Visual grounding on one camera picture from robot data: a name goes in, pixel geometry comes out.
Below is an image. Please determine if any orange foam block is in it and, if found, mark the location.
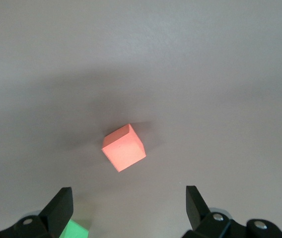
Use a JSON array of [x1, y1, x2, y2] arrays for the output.
[[101, 123, 147, 173]]

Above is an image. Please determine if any table cover mat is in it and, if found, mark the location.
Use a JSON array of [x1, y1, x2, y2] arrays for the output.
[[0, 0, 282, 238]]

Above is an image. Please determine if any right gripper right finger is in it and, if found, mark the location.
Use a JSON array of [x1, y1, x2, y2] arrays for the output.
[[183, 185, 282, 238]]

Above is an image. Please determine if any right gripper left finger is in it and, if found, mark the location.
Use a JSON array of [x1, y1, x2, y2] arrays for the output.
[[0, 187, 74, 238]]

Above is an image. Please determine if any green foam block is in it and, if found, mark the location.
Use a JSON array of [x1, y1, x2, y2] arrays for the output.
[[59, 219, 90, 238]]

